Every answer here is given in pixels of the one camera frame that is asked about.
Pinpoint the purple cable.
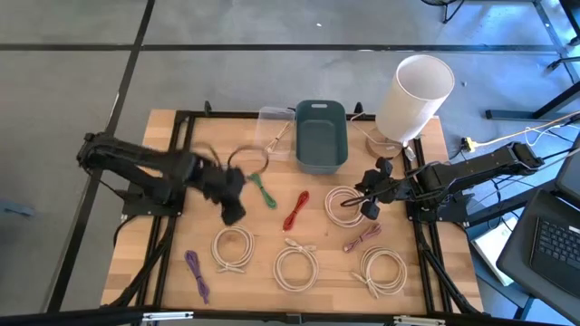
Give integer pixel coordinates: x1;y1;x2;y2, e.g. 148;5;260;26
184;249;210;305

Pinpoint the clear plastic container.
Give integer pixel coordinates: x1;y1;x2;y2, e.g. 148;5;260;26
254;106;298;162

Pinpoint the teal plastic bin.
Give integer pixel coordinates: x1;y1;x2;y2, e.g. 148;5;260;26
294;99;350;176

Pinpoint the tan thin looped cable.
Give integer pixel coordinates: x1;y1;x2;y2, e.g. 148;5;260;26
226;144;271;176

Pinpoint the dark grey open laptop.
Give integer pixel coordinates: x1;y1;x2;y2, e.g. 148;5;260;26
496;188;580;323

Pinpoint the dark laptop screen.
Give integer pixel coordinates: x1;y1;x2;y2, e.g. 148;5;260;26
555;135;580;207

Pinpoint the black desk frame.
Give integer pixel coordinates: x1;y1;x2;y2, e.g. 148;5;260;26
532;0;580;73

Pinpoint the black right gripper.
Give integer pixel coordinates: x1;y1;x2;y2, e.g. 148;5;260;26
340;156;411;222

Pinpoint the cream floor cable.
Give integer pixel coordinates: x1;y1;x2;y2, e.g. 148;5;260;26
473;110;580;149

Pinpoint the red cable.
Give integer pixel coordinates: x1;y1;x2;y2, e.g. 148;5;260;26
282;189;311;233

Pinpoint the black desk leg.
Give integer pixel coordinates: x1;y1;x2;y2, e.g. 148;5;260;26
485;81;580;121

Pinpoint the black chair base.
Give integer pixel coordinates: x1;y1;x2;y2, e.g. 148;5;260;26
420;0;468;24

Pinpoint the black crossbar with silver brackets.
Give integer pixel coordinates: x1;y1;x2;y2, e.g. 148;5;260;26
0;306;580;326

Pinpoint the green cable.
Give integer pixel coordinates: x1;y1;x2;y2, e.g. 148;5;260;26
248;172;278;211

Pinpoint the black aluminium table frame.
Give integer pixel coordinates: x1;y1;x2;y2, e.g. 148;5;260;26
101;100;484;318

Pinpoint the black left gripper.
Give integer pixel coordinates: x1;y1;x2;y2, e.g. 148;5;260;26
192;156;248;227

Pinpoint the white book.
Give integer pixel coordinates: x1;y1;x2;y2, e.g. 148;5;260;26
469;216;520;287

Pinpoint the black side table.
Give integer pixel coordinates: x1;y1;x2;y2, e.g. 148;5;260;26
466;178;580;326

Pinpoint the beige bundled cable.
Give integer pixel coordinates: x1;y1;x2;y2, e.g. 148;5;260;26
265;120;294;155

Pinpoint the blue-grey floor object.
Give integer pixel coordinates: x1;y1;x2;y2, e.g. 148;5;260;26
0;200;35;218

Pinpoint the white usb-c cable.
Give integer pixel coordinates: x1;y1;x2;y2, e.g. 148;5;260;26
351;245;408;300
273;237;320;293
324;185;367;229
210;225;256;274

